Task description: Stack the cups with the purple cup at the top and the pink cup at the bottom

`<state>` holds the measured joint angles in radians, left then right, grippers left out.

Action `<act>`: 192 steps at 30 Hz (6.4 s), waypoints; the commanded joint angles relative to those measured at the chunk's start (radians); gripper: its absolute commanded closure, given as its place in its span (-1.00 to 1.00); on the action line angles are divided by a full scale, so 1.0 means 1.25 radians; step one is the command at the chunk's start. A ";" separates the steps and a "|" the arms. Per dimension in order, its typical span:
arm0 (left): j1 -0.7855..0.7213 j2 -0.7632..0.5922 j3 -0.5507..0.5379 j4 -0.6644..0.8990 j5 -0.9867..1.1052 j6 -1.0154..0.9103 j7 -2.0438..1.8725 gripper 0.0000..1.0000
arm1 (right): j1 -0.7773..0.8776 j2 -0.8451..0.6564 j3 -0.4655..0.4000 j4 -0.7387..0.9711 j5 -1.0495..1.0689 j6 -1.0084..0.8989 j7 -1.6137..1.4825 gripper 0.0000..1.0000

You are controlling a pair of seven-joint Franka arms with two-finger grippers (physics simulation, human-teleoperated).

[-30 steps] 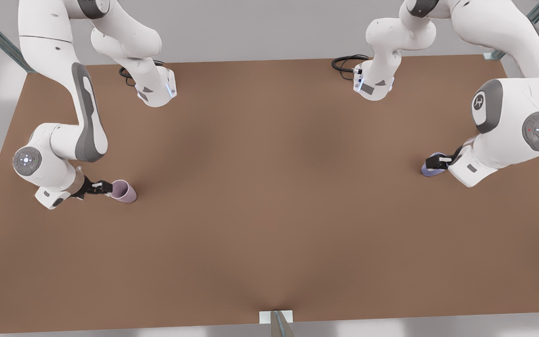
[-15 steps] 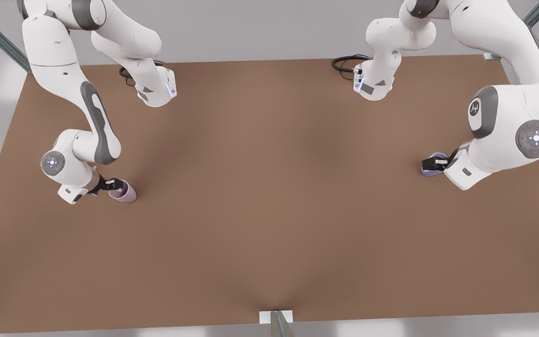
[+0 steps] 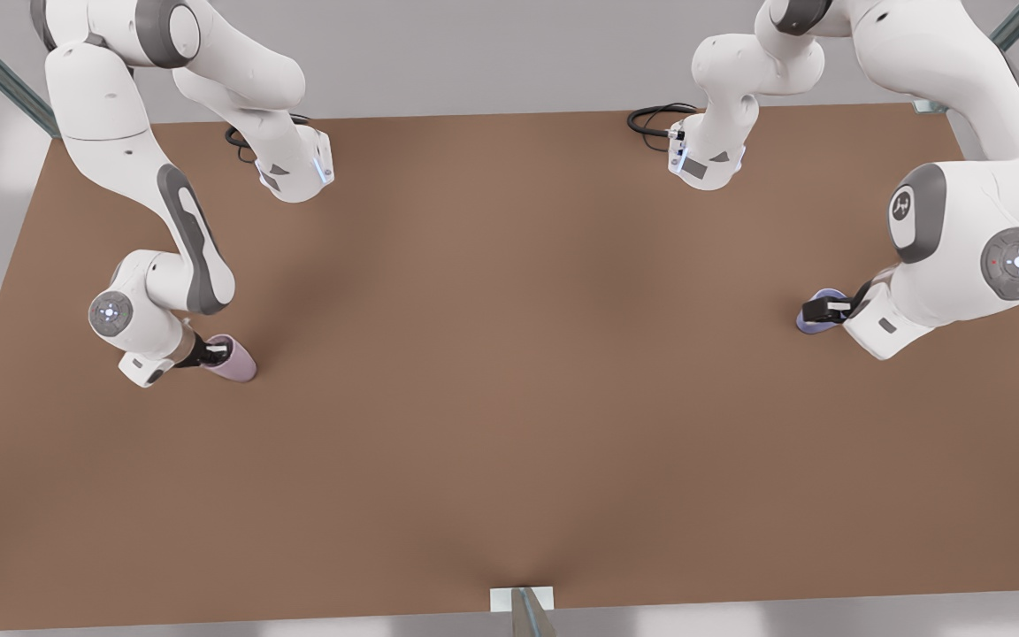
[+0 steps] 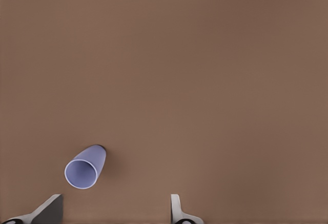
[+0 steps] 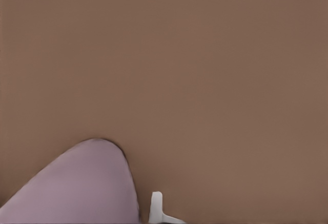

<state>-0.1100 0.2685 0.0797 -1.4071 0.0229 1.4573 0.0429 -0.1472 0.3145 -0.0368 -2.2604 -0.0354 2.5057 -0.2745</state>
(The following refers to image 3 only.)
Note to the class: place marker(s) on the pink cup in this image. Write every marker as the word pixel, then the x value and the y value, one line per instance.
pixel 235 363

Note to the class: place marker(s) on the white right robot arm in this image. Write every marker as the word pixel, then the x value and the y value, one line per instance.
pixel 103 115

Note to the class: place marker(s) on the purple cup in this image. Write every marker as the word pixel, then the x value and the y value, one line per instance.
pixel 819 305

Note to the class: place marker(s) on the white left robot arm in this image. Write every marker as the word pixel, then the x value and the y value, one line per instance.
pixel 943 265

